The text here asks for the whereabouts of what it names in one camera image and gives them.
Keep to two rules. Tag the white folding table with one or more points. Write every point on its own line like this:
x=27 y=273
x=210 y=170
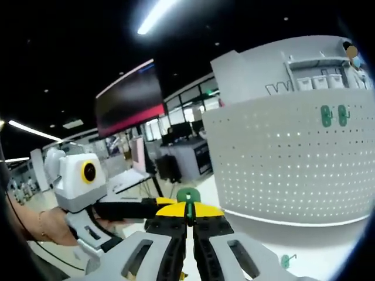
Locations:
x=132 y=178

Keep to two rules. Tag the white perforated mounting plate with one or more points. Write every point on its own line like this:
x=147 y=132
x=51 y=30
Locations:
x=293 y=175

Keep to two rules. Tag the pale standing board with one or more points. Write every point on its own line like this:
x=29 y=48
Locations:
x=137 y=155

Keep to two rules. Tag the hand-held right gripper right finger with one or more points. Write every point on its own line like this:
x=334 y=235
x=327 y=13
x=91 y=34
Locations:
x=234 y=257

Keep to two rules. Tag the bright ceiling light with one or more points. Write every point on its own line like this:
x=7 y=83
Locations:
x=152 y=20
x=29 y=130

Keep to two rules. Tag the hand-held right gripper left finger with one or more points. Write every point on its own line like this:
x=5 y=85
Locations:
x=132 y=257

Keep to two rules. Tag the green hook assembly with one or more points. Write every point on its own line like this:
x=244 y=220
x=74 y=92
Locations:
x=325 y=117
x=284 y=261
x=189 y=194
x=342 y=115

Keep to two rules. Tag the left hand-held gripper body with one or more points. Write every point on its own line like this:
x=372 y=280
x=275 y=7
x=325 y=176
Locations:
x=73 y=181

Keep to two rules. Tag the person's left hand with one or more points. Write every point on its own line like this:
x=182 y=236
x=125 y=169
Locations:
x=55 y=226

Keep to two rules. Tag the large dark display screen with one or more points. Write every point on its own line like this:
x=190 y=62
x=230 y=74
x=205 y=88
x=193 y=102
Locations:
x=129 y=99

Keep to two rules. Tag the black suitcase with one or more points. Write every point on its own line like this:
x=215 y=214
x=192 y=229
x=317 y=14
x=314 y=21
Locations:
x=167 y=169

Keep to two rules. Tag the white storage bin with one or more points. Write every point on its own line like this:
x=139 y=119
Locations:
x=304 y=84
x=320 y=82
x=335 y=81

